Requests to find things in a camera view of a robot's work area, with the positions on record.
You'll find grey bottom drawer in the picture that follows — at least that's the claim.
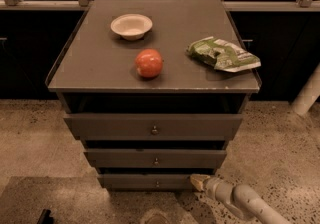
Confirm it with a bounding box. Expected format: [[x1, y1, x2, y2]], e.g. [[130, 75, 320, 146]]
[[97, 174, 193, 191]]

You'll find grey drawer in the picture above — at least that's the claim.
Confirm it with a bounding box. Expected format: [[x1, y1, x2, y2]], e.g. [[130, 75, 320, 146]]
[[64, 113, 242, 141], [97, 174, 193, 191], [84, 149, 226, 169]]

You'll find round robot base part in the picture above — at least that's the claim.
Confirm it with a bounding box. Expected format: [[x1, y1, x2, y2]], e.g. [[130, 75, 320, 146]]
[[140, 209, 170, 224]]

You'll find grey drawer cabinet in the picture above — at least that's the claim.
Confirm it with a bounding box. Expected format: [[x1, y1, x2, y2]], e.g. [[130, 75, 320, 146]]
[[47, 0, 260, 176]]

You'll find grey middle drawer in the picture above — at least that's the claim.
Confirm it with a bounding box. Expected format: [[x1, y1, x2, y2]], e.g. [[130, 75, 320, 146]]
[[84, 149, 226, 169]]

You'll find grey top drawer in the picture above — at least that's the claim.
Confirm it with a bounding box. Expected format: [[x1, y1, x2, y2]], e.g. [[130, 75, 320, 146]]
[[64, 113, 242, 141]]

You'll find red apple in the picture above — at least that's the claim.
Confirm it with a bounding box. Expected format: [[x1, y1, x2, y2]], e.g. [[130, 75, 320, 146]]
[[135, 49, 163, 78]]

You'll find green chip bag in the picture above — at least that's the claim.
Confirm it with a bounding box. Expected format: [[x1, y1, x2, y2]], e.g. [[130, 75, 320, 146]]
[[187, 37, 261, 73]]

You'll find black object on floor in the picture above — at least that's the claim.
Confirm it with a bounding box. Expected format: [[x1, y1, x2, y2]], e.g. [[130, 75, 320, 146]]
[[37, 209, 54, 224]]

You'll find white paper bowl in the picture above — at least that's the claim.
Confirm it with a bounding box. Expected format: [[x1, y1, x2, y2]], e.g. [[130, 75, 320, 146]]
[[110, 14, 153, 41]]

